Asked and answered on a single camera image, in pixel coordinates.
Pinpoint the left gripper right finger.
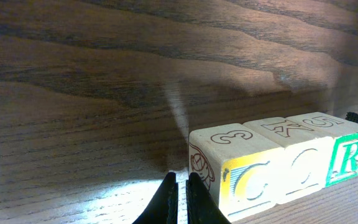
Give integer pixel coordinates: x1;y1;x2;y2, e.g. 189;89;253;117
186;172;231;224

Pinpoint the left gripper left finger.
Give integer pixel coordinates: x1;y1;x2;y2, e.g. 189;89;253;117
133;172;178;224

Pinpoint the green R block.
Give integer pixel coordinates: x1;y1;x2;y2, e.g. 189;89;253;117
286;111;358;189

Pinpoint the yellow C block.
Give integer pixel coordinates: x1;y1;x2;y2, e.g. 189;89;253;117
188;123;283;222

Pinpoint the yellow O block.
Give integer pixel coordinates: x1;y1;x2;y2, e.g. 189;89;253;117
243;117;334;204

